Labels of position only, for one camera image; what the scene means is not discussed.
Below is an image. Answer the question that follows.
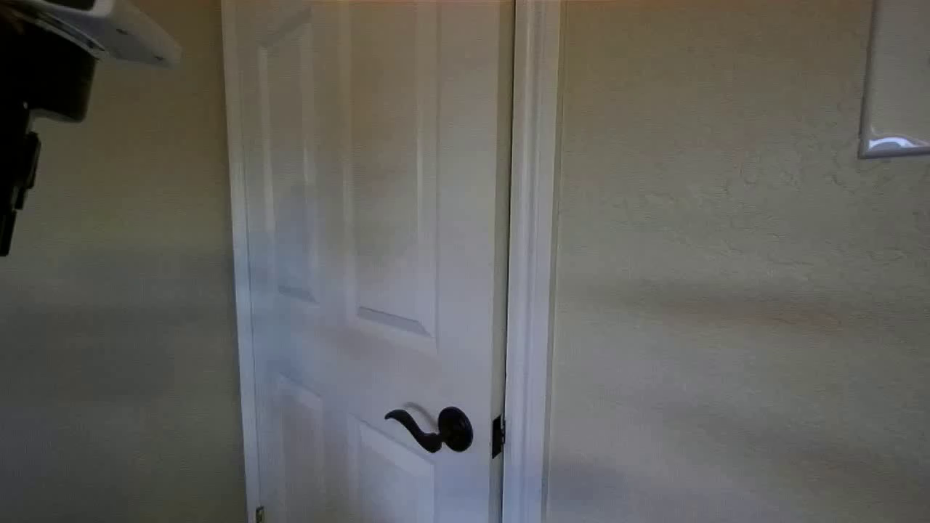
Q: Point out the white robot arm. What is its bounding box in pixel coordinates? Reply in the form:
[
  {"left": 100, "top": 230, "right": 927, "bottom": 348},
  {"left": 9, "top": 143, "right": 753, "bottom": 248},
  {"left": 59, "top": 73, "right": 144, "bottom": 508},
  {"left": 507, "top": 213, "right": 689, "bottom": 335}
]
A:
[{"left": 0, "top": 0, "right": 180, "bottom": 256}]

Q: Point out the black lever door handle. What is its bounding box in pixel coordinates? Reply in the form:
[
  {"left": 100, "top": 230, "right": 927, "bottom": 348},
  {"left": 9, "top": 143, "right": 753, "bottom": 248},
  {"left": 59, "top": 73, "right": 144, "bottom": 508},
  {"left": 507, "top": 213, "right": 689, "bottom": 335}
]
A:
[{"left": 388, "top": 406, "right": 475, "bottom": 454}]

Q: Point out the black door latch plate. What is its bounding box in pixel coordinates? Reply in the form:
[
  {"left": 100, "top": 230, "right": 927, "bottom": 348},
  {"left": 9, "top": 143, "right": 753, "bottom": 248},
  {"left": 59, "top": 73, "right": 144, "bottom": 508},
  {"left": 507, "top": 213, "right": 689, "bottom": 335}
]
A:
[{"left": 491, "top": 416, "right": 507, "bottom": 457}]

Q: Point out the white panelled door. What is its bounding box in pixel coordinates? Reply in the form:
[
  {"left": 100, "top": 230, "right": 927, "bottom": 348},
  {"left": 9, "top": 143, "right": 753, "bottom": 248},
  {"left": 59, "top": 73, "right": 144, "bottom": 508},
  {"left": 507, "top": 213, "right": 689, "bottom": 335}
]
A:
[{"left": 222, "top": 0, "right": 516, "bottom": 523}]

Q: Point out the white door frame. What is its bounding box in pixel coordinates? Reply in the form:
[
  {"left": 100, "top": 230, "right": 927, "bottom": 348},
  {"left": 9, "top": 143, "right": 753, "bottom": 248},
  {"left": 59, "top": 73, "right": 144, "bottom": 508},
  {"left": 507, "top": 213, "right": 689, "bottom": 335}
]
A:
[{"left": 500, "top": 0, "right": 561, "bottom": 523}]

